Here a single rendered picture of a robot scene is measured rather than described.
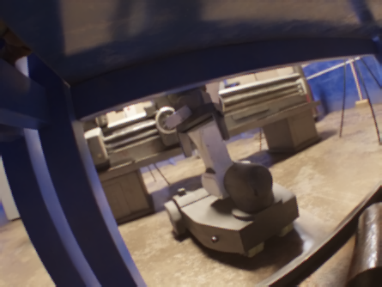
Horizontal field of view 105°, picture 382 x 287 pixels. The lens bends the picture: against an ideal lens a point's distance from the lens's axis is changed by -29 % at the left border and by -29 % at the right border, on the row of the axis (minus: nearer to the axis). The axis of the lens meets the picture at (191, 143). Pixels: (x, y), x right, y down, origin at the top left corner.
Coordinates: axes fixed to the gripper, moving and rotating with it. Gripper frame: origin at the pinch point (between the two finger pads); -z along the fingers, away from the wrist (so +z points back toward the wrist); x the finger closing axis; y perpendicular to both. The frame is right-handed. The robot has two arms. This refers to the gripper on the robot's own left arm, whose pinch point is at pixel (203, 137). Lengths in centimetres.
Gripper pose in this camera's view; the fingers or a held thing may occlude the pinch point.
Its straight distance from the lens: 46.4
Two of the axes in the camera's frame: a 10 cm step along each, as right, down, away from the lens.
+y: -6.4, -0.1, -7.7
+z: -2.7, -9.3, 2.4
